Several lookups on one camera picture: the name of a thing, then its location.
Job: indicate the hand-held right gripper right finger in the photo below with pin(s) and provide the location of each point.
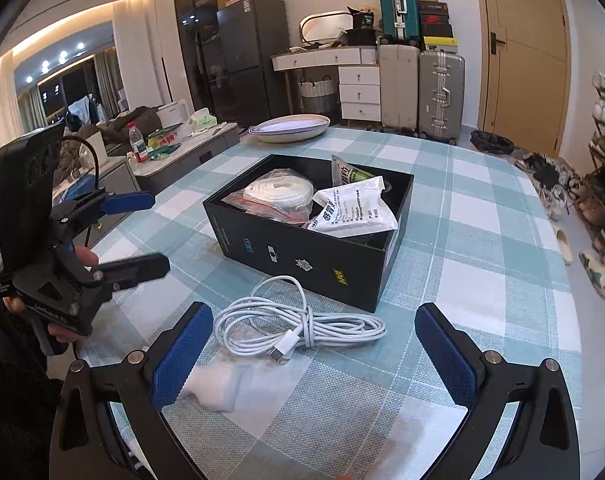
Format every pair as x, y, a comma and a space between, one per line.
447, 355

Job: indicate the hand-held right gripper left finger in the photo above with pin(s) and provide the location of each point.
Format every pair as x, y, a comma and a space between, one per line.
182, 355

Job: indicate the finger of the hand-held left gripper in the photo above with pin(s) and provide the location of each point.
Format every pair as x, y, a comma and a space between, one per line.
142, 267
130, 201

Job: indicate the black cardboard box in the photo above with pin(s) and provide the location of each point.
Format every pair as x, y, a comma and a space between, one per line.
292, 260

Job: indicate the cloth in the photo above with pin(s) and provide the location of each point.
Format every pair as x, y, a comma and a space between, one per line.
282, 192

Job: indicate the white printed packet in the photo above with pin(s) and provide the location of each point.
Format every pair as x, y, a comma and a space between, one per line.
355, 210

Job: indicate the green printed packet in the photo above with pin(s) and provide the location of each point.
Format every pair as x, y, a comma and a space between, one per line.
350, 175

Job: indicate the person's left forearm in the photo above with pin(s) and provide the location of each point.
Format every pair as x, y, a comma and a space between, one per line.
17, 400

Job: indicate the person's left hand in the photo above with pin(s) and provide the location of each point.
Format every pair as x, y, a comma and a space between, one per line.
87, 257

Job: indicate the plastic bottle red label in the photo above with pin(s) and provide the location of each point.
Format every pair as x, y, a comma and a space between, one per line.
137, 145

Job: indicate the grey coffee table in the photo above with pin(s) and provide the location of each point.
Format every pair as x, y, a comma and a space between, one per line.
182, 165

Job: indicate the dark clothing pile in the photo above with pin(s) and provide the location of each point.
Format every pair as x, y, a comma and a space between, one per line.
132, 122

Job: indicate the white electric kettle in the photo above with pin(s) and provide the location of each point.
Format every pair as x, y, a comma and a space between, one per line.
172, 114

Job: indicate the green tissue pack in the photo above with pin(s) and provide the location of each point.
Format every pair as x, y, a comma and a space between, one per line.
202, 120

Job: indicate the dark window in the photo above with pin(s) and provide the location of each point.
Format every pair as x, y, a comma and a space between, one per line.
57, 90

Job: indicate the grey curtain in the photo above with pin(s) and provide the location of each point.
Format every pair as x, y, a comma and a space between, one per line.
105, 85

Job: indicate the green white checkered tablecloth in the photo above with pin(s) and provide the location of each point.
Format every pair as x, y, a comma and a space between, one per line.
482, 240

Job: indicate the white curtain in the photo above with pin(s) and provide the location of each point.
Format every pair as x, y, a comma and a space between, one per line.
140, 55

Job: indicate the tall black glass cabinet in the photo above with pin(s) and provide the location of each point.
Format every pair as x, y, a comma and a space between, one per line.
197, 60

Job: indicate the beige slipper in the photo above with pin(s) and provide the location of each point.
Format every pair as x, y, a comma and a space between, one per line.
562, 246

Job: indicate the green patterned slipper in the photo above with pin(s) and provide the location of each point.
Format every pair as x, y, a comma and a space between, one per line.
593, 272

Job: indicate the white oval dish blue rim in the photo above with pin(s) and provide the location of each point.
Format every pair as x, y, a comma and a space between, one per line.
287, 130

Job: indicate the grey refrigerator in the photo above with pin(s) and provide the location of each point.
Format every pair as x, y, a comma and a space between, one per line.
252, 60

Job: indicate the pile of assorted shoes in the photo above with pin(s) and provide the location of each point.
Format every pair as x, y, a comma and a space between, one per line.
547, 180

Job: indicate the woven laundry basket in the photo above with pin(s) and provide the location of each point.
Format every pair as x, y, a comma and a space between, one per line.
316, 97

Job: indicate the white dresser with drawers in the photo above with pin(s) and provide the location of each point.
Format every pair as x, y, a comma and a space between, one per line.
360, 95

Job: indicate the silver suitcase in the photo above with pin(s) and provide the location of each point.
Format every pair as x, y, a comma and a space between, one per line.
440, 95

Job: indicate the oval white framed mirror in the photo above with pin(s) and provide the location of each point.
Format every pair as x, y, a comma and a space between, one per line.
327, 27

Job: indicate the beige suitcase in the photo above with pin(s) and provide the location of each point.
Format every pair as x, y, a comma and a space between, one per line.
400, 90

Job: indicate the wooden door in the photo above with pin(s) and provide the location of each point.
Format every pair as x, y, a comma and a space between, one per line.
522, 85

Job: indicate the black paper bag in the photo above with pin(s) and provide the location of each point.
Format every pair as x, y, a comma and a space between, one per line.
361, 19

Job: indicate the black yellow shoebox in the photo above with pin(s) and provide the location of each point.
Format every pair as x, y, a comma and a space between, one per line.
438, 43

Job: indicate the teal suitcase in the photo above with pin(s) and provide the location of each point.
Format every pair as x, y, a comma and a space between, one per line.
397, 10

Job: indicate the black shoebox red logo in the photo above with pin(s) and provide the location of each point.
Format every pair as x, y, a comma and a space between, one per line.
435, 20

